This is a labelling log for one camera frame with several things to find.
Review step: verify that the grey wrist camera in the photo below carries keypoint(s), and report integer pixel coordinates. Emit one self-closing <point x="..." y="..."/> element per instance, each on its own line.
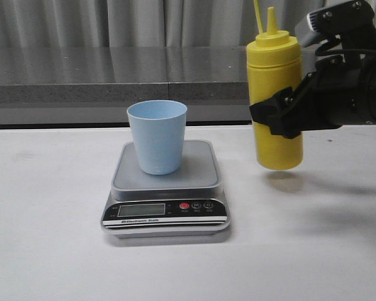
<point x="309" y="30"/>

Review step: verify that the yellow squeeze bottle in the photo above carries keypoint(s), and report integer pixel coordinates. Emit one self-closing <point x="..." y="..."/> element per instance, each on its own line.
<point x="273" y="63"/>

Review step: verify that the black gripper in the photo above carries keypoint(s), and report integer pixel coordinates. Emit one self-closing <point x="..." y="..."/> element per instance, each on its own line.
<point x="344" y="83"/>

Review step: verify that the digital kitchen scale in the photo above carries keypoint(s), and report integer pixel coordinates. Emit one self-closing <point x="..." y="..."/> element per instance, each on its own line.
<point x="189" y="201"/>

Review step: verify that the grey stone counter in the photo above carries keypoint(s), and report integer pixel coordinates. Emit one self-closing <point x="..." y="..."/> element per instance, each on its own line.
<point x="94" y="86"/>

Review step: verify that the grey curtain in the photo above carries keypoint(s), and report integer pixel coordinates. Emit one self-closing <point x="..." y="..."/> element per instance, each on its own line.
<point x="63" y="24"/>

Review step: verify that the light blue plastic cup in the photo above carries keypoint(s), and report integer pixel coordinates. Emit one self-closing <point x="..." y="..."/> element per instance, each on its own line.
<point x="158" y="129"/>

